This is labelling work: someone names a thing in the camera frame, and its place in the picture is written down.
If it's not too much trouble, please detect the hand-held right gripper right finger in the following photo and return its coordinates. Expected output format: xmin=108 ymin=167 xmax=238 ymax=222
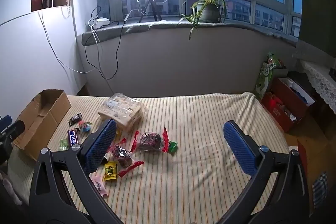
xmin=215 ymin=120 xmax=311 ymax=224

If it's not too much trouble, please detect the dark curtain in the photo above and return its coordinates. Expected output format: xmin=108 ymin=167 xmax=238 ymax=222
xmin=295 ymin=0 xmax=336 ymax=56

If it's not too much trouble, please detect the pink snack packet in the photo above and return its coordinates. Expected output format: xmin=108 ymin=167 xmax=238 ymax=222
xmin=89 ymin=173 xmax=109 ymax=197

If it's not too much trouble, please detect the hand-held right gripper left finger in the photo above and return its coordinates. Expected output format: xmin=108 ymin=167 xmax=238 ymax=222
xmin=29 ymin=118 xmax=124 ymax=224

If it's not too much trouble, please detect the black cable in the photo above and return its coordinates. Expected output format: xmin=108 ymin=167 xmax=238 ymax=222
xmin=84 ymin=6 xmax=125 ymax=80

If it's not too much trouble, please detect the blue chocolate bar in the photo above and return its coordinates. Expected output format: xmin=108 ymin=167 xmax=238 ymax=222
xmin=68 ymin=130 xmax=81 ymax=149

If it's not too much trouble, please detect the clear bagged bread packet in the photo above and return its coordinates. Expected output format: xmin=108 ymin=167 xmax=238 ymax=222
xmin=98 ymin=93 xmax=148 ymax=132

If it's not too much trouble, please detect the black gooseneck clip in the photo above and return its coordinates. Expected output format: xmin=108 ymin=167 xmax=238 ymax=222
xmin=123 ymin=8 xmax=147 ymax=25

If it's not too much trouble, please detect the black candy wrapper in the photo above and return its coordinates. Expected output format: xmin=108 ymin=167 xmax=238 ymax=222
xmin=68 ymin=113 xmax=83 ymax=126

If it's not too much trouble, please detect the brown cardboard box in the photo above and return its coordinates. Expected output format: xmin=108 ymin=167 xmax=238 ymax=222
xmin=13 ymin=89 xmax=72 ymax=161

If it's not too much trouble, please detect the white power strip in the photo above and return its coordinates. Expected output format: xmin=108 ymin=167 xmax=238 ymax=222
xmin=88 ymin=18 xmax=111 ymax=30

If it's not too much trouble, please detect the black tripod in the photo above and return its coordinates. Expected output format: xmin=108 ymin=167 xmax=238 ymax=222
xmin=138 ymin=0 xmax=164 ymax=23

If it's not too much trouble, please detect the colourful round candy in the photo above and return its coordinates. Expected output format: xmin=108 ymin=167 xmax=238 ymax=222
xmin=78 ymin=121 xmax=93 ymax=133

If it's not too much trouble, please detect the red-edged clear plum packet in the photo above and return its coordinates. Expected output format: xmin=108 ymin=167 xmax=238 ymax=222
xmin=108 ymin=137 xmax=145 ymax=178
xmin=132 ymin=126 xmax=169 ymax=153

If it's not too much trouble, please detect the white lace tablecloth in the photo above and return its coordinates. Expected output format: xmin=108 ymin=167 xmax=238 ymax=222
xmin=292 ymin=52 xmax=336 ymax=109

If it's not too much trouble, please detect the potted spider plant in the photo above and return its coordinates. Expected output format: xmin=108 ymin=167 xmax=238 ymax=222
xmin=179 ymin=0 xmax=227 ymax=40

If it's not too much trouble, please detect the red storage box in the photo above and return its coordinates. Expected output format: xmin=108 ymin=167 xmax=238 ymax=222
xmin=261 ymin=77 xmax=317 ymax=133

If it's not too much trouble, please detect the yellow wrapped candy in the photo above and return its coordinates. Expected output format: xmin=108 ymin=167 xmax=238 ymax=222
xmin=103 ymin=161 xmax=118 ymax=181

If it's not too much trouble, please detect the green snack bag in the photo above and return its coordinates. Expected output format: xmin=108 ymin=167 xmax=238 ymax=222
xmin=255 ymin=52 xmax=282 ymax=99

